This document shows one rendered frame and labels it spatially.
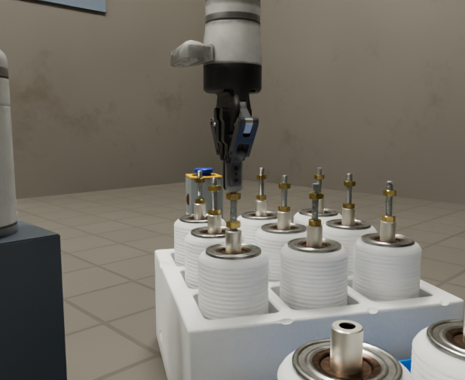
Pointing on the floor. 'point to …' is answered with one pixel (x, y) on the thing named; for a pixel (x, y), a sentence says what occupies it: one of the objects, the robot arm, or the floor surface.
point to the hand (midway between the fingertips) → (232, 176)
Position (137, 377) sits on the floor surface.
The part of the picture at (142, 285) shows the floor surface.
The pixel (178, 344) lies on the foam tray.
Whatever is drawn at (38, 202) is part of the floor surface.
